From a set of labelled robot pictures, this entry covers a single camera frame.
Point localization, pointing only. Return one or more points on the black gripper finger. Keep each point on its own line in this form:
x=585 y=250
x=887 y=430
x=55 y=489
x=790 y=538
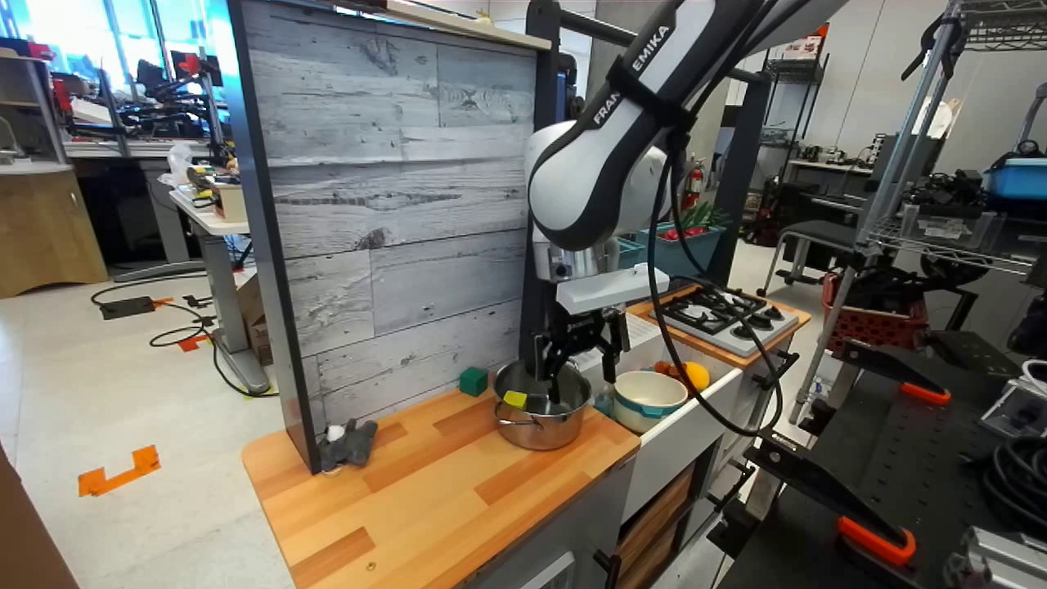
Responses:
x=542 y=378
x=566 y=387

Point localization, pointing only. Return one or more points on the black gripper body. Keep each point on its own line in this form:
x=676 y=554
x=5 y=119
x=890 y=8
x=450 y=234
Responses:
x=572 y=334

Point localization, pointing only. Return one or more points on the stainless steel pot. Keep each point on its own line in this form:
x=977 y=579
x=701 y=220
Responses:
x=544 y=422

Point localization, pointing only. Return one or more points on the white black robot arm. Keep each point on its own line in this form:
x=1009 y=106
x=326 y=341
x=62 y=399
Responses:
x=609 y=167

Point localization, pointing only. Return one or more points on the yellow object inside pot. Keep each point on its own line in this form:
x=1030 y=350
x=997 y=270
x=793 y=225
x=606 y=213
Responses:
x=514 y=399

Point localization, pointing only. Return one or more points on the green cube block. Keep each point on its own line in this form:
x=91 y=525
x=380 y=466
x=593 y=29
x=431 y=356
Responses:
x=471 y=382

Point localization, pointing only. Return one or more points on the white teal-rimmed bowl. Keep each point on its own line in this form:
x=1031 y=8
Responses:
x=643 y=397

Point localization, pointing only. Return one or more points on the yellow lemon toy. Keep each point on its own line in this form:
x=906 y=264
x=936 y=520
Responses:
x=698 y=373

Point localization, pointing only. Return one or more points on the white toy sink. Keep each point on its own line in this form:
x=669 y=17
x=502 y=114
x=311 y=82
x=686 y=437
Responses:
x=681 y=437

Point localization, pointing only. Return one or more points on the toy stove top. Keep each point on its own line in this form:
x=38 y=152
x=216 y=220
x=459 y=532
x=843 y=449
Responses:
x=726 y=320

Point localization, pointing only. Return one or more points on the wooden countertop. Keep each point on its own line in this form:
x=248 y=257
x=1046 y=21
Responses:
x=447 y=501

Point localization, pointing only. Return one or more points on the grey cloth rag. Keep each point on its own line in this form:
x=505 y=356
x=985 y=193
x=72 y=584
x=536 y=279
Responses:
x=349 y=443

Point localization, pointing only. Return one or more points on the grey wood backsplash panel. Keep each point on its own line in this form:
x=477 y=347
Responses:
x=385 y=178

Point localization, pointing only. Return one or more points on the black orange clamp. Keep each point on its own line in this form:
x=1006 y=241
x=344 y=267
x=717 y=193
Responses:
x=854 y=520

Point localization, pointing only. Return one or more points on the orange floor tape marker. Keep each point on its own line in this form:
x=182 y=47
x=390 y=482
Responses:
x=104 y=482

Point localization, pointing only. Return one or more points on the blue case on shelf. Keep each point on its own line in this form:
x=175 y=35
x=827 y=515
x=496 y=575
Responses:
x=1016 y=178

